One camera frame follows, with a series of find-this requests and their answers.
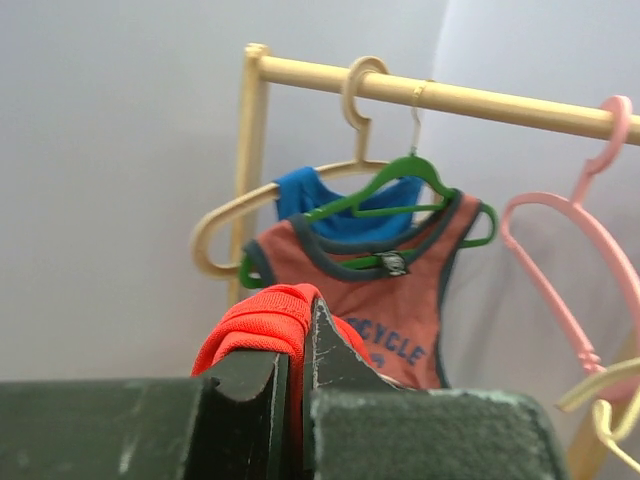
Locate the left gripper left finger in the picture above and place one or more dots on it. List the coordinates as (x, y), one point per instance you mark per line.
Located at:
(227, 423)

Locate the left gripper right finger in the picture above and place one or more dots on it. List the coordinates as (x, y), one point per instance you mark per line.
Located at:
(358, 425)

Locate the red tank top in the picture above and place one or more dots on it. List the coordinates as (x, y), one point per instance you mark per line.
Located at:
(277, 319)

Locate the cream wooden hanger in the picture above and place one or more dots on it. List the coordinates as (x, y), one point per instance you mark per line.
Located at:
(614, 397)

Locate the maroon motorcycle tank top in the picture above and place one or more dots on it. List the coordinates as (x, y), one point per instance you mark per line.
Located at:
(390, 292)

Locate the blue tank top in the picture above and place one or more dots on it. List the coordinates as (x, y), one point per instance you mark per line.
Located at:
(303, 190)

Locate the green velvet hanger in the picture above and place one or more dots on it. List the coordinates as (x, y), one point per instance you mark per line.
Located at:
(435, 196)

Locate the beige plastic hanger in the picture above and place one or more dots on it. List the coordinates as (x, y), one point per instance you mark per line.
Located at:
(367, 78)

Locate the wooden clothes rack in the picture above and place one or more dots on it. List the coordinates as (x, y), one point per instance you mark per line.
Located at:
(615, 123)

